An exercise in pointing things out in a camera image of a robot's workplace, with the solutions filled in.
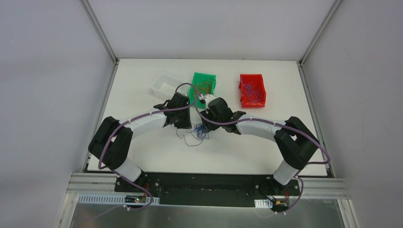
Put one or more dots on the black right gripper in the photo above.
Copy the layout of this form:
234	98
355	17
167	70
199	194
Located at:
207	116

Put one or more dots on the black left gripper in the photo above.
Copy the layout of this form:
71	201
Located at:
181	122

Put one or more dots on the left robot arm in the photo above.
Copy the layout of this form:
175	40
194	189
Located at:
111	142

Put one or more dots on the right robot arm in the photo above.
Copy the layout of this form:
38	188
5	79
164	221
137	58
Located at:
296	143

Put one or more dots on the green plastic bin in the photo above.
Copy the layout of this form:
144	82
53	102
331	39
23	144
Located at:
205	84

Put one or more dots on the clear plastic bin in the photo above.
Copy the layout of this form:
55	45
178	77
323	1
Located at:
164	85

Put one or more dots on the red plastic bin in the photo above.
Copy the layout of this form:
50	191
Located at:
252	91

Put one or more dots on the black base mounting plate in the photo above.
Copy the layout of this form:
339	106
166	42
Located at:
215	190

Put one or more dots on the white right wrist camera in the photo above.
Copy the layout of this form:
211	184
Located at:
206	99

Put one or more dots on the right white cable duct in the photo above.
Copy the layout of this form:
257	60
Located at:
263	203

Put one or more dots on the white cable duct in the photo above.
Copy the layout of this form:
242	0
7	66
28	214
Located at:
117	199
263	203

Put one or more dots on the left white cable duct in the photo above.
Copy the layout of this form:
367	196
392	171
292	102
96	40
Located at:
117	199

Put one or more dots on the left aluminium frame post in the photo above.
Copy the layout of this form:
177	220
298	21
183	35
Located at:
99	30

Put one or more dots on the aluminium frame post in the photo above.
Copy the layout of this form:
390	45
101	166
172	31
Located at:
99	30
321	29

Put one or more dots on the right aluminium frame post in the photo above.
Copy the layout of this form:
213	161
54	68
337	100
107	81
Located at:
321	29

